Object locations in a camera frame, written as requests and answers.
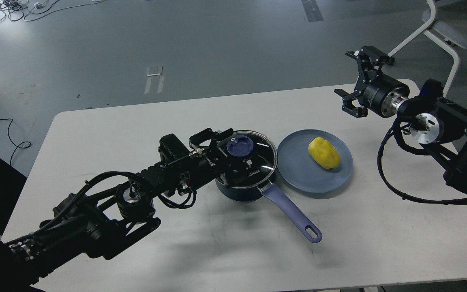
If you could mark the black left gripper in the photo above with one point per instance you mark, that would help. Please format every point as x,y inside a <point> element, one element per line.
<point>212,163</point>

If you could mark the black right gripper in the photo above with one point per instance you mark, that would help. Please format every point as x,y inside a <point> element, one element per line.
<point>374,90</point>

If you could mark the glass lid purple knob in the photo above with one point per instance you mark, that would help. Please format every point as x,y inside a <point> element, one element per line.
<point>252,157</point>

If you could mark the yellow potato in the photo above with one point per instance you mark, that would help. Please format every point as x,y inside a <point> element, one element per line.
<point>323,153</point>

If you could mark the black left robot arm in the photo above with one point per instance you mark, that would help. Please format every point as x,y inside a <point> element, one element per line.
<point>115,209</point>

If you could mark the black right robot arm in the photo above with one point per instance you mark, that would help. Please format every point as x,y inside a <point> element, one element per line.
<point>424,125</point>

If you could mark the blue round plate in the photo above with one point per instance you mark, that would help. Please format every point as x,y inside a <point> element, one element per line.
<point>302,172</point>

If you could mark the dark blue saucepan purple handle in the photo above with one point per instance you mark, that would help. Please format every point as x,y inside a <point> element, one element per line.
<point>272,192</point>

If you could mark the white frame grey chair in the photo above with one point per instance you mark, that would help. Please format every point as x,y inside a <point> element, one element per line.
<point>445,25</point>

